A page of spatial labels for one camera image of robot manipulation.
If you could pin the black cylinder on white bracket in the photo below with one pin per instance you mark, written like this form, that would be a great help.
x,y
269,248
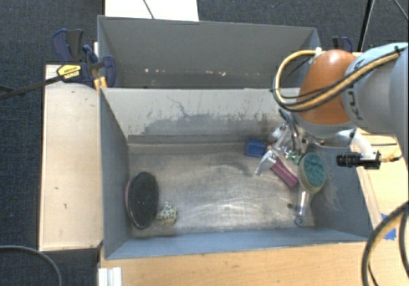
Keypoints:
x,y
351,160

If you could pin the blue block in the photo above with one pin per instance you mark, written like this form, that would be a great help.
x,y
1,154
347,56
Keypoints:
x,y
254,147

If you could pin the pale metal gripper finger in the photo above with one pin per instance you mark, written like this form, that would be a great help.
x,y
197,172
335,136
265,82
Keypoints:
x,y
272,163
262,164

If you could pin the purple flat block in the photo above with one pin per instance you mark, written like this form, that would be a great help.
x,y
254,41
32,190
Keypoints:
x,y
285,174

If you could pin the grey metal bin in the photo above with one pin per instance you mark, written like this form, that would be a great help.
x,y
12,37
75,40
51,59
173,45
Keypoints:
x,y
207,182

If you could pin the green spotted toy animal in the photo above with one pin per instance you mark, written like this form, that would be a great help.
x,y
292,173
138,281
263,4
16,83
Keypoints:
x,y
167,213

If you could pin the black round disc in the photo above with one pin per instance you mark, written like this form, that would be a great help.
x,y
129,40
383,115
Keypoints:
x,y
143,200

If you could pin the pale wood board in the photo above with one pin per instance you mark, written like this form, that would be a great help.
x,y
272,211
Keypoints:
x,y
70,166

